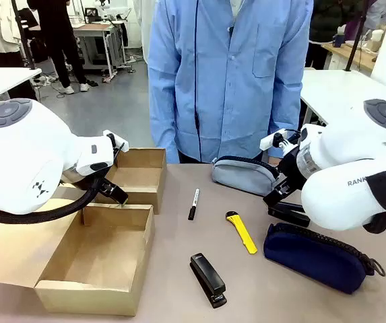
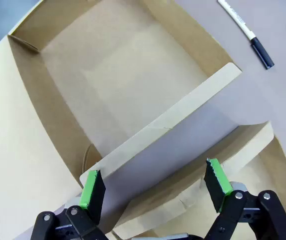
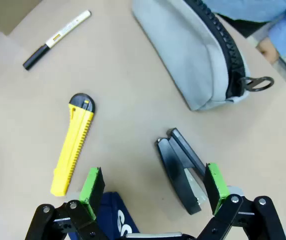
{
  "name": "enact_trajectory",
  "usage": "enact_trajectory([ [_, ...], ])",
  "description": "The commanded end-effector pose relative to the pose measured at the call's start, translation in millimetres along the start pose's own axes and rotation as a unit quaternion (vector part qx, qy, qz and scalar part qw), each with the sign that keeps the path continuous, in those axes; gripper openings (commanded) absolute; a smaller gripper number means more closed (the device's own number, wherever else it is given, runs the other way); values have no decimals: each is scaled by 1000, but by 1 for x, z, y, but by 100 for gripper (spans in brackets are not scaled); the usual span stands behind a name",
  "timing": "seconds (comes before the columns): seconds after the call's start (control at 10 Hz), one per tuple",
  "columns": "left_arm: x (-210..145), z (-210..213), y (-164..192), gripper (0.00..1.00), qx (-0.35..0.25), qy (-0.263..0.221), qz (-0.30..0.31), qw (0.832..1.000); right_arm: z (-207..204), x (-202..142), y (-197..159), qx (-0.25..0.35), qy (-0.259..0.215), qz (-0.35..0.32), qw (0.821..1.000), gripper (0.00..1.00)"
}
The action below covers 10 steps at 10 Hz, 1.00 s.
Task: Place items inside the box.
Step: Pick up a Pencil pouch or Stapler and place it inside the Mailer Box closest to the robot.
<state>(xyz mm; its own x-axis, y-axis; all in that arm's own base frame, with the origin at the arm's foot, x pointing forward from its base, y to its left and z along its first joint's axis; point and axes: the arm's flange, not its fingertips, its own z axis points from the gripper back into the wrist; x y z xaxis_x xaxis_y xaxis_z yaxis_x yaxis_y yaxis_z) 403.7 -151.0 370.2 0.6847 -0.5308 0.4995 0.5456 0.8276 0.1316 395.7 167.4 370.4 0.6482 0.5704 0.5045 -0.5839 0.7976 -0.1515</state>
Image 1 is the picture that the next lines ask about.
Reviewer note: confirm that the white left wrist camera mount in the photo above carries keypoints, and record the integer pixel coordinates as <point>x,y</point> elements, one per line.
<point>117,143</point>

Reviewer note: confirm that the yellow utility knife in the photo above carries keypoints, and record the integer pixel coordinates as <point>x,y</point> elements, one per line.
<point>243,233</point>

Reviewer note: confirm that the person in blue shirt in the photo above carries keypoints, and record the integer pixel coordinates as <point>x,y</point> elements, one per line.
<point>226,74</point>

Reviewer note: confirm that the large open cardboard box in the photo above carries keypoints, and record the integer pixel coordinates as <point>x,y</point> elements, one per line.
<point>88,255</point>

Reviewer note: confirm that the black marker pen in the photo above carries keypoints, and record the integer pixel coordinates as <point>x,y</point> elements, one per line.
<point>194,203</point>

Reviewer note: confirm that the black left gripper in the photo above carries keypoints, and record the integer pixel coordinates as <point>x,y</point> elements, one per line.
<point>78,180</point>

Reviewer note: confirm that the dark blue mug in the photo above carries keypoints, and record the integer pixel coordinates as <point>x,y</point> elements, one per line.
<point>339,40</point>

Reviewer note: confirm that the black stand pole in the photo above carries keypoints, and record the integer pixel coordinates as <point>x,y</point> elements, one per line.
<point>24,40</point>

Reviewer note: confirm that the background person purple top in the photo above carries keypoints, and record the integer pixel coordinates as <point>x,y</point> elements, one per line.
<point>371,17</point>

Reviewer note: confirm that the grey pencil case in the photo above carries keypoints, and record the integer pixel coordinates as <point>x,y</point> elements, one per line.
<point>243,176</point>

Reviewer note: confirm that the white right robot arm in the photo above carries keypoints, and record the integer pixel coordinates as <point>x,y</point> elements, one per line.
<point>351,168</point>

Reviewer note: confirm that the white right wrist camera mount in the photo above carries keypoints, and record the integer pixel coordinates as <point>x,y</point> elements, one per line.
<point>273,139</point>

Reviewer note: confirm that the navy zipper pencil case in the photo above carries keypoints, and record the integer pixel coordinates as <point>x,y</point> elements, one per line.
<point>314,257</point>

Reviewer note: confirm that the background person dark jacket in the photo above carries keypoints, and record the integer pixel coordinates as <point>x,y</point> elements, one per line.
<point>324,27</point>

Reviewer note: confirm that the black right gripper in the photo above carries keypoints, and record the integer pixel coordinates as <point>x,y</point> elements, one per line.
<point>292,168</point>

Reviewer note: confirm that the black stapler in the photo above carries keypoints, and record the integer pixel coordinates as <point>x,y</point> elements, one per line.
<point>288,215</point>
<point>209,279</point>

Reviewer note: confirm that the wooden background bench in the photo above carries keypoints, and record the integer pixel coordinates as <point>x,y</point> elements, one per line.
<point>351,55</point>

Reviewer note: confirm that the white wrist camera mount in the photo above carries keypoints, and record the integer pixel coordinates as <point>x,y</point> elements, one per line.
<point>273,139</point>
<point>117,143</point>

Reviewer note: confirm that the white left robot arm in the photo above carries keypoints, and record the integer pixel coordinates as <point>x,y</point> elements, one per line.
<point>21,158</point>

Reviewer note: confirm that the background metal workbench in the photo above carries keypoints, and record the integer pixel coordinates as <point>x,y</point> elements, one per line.
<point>98,40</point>

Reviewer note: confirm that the white table with legs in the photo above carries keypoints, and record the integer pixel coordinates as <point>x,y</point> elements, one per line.
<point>0,82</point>

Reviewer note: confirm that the background person in black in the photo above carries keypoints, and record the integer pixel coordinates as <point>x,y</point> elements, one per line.
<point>61,37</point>

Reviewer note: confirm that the person's left hand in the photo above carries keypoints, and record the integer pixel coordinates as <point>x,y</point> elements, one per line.
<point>274,161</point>

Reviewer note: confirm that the black slanted pole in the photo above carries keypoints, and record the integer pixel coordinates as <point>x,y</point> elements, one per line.
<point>356,37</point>

